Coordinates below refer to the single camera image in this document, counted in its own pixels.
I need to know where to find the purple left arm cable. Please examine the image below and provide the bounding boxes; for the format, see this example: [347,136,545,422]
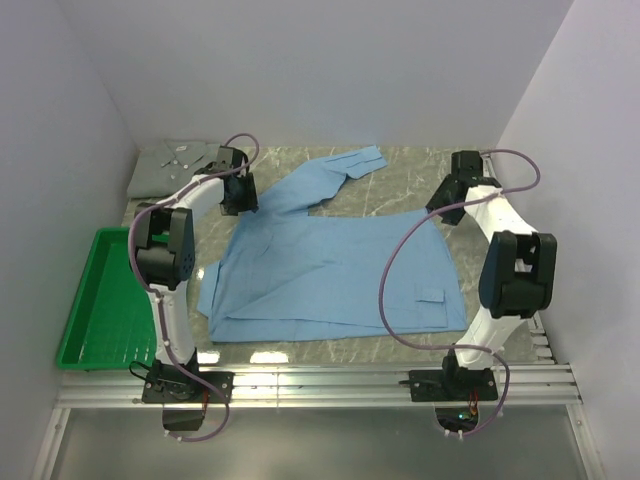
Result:
[127,132,261,444]

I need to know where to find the green plastic tray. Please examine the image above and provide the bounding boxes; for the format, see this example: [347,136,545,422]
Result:
[56,227,156,371]

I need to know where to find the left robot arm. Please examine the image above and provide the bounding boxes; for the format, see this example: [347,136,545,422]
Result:
[128,144,258,403]

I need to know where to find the aluminium rail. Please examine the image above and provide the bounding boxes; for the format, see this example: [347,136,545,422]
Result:
[55,364,582,409]
[471,187,558,353]

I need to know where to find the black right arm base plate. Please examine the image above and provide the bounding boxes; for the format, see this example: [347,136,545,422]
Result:
[398,368,501,436]

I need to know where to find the aluminium front rail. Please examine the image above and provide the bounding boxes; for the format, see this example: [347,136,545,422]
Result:
[55,364,582,409]

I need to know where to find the aluminium right side rail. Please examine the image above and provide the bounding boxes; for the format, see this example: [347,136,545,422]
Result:
[471,187,558,353]

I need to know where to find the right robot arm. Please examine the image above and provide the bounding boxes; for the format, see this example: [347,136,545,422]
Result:
[427,150,557,400]

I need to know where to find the folded grey shirt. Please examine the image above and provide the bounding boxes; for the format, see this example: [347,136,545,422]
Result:
[127,140,219,199]

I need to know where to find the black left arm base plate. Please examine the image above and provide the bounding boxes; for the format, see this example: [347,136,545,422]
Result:
[129,356,234,434]

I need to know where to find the light blue long sleeve shirt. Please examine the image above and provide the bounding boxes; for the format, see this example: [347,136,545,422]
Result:
[197,146,467,343]

